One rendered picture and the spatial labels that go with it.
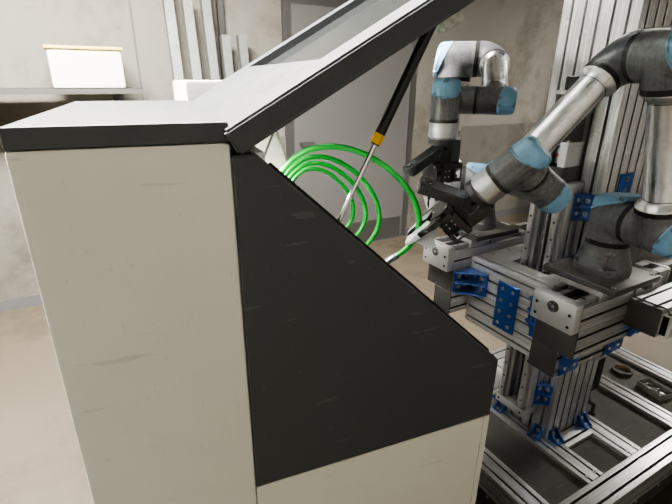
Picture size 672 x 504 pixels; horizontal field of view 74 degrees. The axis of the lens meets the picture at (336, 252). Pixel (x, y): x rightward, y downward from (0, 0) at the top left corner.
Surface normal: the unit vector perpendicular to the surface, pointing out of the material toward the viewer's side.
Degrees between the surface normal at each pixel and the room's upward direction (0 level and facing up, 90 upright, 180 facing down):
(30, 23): 90
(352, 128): 90
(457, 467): 90
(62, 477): 0
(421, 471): 90
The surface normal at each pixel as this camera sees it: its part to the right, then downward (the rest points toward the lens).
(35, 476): 0.00, -0.93
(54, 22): 0.49, 0.32
